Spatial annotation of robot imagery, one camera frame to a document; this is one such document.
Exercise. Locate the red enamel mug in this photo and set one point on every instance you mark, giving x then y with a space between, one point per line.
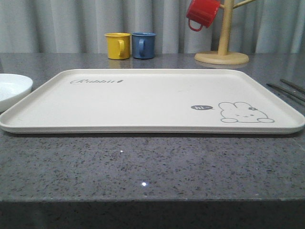
202 12

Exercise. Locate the blue enamel mug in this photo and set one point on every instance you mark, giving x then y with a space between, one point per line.
143 45

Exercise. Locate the wooden mug tree stand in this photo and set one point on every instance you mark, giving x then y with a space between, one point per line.
223 56

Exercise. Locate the silver metal fork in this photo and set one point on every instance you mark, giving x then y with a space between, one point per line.
283 90

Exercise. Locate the grey pleated curtain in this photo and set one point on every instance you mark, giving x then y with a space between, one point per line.
79 26

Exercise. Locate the silver metal chopsticks pair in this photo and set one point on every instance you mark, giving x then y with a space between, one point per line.
293 85

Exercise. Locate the cream rabbit serving tray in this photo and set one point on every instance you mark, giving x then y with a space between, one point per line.
153 101

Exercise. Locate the white round plate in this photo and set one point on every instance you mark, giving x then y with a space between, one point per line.
13 87

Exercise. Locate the yellow enamel mug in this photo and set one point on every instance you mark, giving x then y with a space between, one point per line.
118 45

